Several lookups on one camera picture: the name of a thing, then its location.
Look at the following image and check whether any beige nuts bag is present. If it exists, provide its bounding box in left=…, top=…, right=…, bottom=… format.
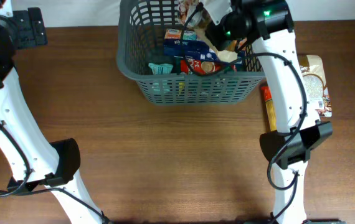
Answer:
left=177, top=0, right=238, bottom=62

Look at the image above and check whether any Kleenex tissue multipack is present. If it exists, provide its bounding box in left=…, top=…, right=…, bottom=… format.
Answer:
left=162, top=28, right=249, bottom=65

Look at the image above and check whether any green Nescafe coffee bag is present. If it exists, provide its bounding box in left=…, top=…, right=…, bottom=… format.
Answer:
left=173, top=57, right=244, bottom=76

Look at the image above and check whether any orange spaghetti packet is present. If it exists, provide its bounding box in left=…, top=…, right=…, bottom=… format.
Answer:
left=260, top=85, right=277, bottom=131

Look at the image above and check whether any white rice bag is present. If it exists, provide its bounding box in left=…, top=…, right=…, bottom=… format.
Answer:
left=298, top=55, right=333, bottom=118

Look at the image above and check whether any teal wet wipes pack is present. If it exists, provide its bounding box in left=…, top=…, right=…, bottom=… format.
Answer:
left=148, top=62, right=174, bottom=94

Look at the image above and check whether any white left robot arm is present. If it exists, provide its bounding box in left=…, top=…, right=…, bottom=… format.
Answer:
left=0, top=1, right=109, bottom=223

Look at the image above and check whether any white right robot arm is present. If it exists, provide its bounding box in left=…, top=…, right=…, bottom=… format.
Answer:
left=202, top=1, right=333, bottom=223

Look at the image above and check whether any grey plastic basket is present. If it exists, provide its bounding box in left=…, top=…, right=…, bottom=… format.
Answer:
left=117, top=0, right=265, bottom=105

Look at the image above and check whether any black camera cable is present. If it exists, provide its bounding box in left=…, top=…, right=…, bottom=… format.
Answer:
left=179, top=2, right=309, bottom=224

